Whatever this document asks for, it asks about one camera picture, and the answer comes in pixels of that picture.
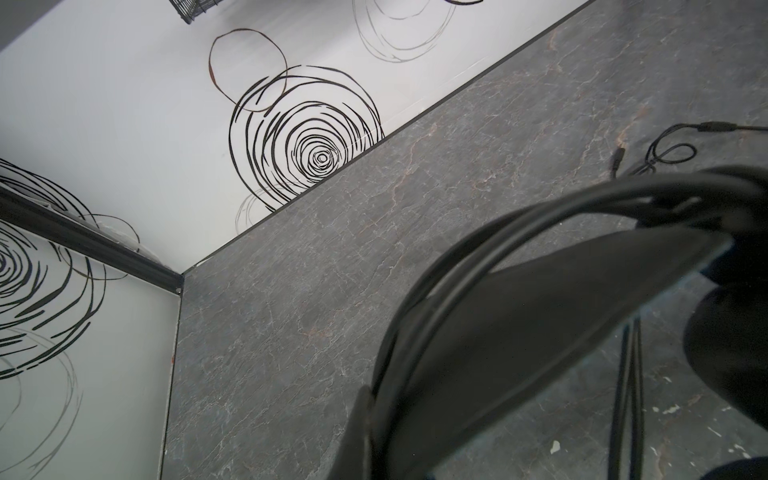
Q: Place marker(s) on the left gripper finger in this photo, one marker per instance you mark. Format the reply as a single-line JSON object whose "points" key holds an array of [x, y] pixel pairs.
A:
{"points": [[354, 457]]}

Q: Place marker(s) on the black blue headphones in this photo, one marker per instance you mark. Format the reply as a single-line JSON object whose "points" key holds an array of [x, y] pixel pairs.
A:
{"points": [[520, 301]]}

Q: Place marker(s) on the black wire basket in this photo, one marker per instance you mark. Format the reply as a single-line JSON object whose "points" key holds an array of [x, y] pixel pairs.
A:
{"points": [[189, 10]]}

